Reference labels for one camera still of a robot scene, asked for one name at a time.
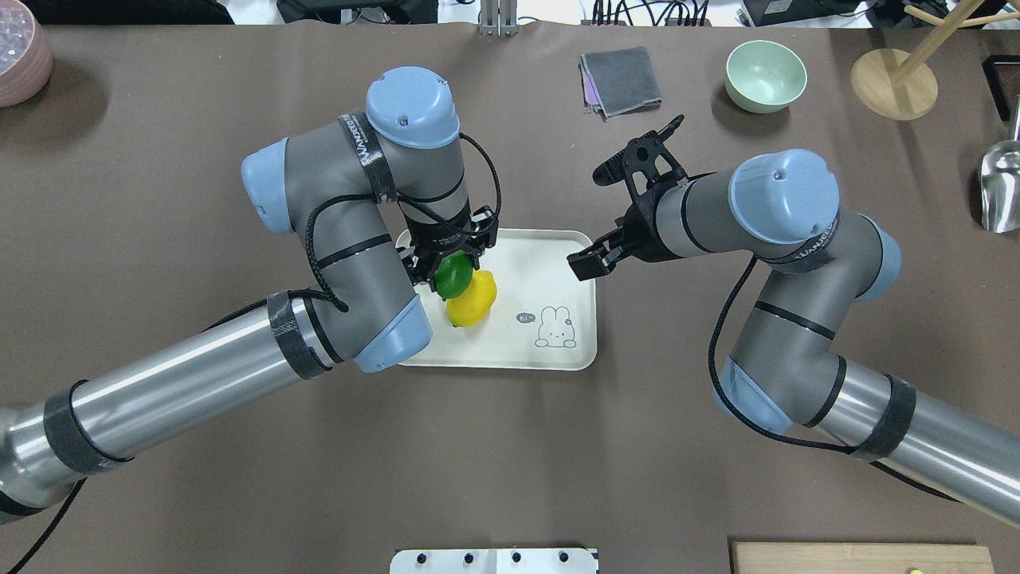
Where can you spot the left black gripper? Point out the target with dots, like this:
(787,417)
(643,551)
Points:
(441,241)

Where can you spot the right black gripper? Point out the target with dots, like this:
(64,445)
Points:
(647,233)

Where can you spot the green lime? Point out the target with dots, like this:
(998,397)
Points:
(453,276)

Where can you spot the yellow lemon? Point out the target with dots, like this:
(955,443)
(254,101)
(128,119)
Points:
(473,305)

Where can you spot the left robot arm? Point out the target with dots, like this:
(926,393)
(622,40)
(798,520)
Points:
(379,201)

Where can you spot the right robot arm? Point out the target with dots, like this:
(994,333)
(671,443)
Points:
(784,209)

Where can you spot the white rabbit tray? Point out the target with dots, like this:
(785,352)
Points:
(542,317)

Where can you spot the grey folded cloth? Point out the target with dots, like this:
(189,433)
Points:
(619,81)

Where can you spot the mint green bowl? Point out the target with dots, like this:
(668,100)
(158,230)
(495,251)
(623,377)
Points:
(762,76)

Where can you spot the wooden cutting board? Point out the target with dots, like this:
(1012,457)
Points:
(831,557)

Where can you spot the wooden mug tree stand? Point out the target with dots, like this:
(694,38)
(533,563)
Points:
(899,85)

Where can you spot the metal scoop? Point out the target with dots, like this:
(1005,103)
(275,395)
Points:
(999,182)

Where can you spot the pink bowl with ice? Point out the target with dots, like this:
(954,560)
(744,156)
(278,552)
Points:
(26,55)

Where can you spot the aluminium frame post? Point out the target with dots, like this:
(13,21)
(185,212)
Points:
(499,18)

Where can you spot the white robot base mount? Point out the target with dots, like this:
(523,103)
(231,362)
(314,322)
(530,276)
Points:
(572,559)

